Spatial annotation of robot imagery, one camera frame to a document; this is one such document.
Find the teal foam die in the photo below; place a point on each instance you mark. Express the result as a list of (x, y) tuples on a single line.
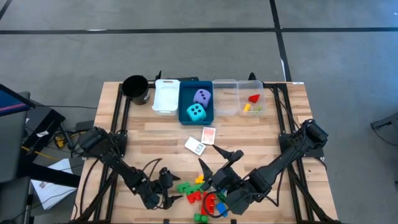
[(196, 112)]

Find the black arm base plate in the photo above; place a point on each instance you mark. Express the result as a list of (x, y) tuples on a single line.
[(315, 152), (122, 146)]

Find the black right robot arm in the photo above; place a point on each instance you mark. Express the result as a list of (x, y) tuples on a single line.
[(280, 161)]

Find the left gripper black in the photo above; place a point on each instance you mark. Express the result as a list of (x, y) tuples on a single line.
[(166, 180)]

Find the black cup with eyes print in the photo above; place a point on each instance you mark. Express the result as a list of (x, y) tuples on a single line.
[(136, 88)]

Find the red playing card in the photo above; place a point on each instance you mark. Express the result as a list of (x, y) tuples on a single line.
[(208, 136)]

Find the small green toy brick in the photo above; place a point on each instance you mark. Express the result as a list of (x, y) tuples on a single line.
[(200, 218)]

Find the small yellow-green toy piece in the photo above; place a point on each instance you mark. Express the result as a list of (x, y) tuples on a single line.
[(257, 109)]

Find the clear plastic container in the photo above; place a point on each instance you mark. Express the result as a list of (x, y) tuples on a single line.
[(245, 88), (225, 99)]

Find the long red toy brick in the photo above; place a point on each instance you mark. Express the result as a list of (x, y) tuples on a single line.
[(211, 202)]

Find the white label sticker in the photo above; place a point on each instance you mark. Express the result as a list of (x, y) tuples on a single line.
[(297, 82)]

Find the blue plastic tray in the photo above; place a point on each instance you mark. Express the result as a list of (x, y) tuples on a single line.
[(185, 93)]

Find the grey computer case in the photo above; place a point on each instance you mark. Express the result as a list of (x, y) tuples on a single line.
[(9, 146)]

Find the red wedge toy brick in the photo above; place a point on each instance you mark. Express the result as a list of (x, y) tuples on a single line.
[(254, 98)]

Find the purple foam die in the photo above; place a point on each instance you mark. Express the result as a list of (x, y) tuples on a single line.
[(202, 98)]

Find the white plastic bin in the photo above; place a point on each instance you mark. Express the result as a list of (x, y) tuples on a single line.
[(166, 98)]

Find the black equipment stand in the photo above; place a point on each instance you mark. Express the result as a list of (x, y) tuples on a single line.
[(46, 174)]

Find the blue computer monitor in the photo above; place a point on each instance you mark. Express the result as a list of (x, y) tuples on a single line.
[(12, 104)]

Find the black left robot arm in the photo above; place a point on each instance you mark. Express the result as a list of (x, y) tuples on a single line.
[(124, 172)]

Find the black frame bracket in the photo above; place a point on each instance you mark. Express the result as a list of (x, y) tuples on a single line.
[(233, 221), (166, 221)]

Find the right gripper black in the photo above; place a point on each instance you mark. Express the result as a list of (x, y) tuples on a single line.
[(225, 179)]

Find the short red toy brick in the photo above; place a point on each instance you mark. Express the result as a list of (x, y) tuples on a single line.
[(194, 197)]

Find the white paper sheet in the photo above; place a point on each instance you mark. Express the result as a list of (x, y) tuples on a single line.
[(49, 193)]

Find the white playing card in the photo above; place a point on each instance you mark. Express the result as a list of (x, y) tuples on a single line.
[(195, 146)]

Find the dark green toy brick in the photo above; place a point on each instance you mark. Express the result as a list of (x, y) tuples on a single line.
[(221, 197)]

